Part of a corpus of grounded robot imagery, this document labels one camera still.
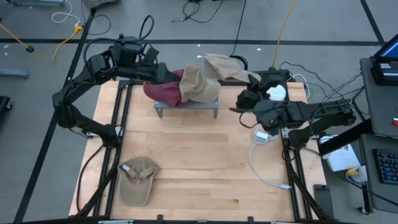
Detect olive khaki baseball cap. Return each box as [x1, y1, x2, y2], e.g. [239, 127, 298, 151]
[117, 156, 160, 207]

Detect black tablet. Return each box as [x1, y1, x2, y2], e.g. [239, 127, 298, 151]
[313, 184, 335, 219]

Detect grey computer desk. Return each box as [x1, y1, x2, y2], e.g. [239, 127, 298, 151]
[317, 57, 398, 215]

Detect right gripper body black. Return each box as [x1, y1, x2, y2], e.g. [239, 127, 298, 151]
[235, 88, 266, 112]

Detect black aluminium table frame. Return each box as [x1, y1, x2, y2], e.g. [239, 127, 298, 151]
[68, 79, 335, 224]

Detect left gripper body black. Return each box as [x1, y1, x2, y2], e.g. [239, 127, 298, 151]
[139, 63, 163, 83]

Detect yellow floor cable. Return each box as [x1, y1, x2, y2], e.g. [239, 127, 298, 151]
[0, 23, 85, 60]

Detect thin black floor cable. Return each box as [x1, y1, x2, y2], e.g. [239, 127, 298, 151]
[170, 0, 225, 24]

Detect black chair base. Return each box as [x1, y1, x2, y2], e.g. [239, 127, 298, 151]
[0, 95, 13, 125]

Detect white paper box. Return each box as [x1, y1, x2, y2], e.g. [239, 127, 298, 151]
[318, 136, 361, 173]

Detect yellow hanging cable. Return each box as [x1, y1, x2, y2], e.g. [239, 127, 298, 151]
[271, 0, 296, 70]

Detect white floor cable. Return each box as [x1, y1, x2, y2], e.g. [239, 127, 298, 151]
[51, 0, 81, 26]

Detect white wipes canister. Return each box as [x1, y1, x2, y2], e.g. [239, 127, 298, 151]
[345, 165, 369, 185]

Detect black box with label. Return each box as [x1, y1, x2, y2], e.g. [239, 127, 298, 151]
[370, 60, 398, 86]

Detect monitor with blue screen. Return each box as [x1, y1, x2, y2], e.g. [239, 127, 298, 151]
[373, 33, 398, 63]

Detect beige baseball cap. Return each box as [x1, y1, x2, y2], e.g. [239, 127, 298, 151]
[203, 52, 262, 83]
[178, 63, 222, 104]

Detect looped black floor cable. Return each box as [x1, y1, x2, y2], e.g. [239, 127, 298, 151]
[81, 0, 112, 35]

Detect coiled black cable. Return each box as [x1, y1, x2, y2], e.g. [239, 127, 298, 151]
[220, 0, 249, 71]

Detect grey metal stand foot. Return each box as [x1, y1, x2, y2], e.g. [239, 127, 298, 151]
[6, 0, 66, 7]

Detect grey metal bar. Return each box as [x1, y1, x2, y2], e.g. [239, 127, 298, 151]
[0, 68, 30, 80]

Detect white mushroom table lamp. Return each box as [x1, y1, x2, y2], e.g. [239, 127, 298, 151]
[266, 83, 287, 102]

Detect black keyboard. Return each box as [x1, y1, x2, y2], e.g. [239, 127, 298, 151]
[372, 148, 398, 185]

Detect white charger cable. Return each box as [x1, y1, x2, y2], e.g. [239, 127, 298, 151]
[248, 124, 293, 190]

